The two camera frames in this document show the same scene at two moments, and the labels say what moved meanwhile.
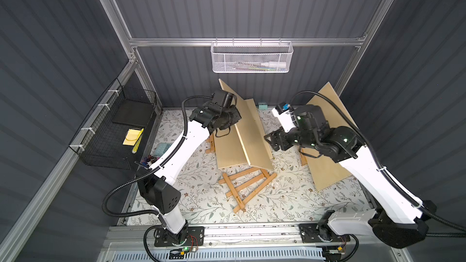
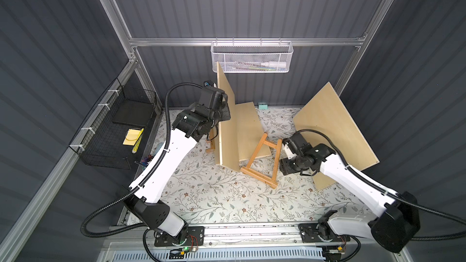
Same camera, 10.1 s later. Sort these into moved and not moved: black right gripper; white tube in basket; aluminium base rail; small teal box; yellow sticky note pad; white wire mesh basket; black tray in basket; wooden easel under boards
Moved: black right gripper
Not moved: black tray in basket; yellow sticky note pad; aluminium base rail; small teal box; white tube in basket; wooden easel under boards; white wire mesh basket
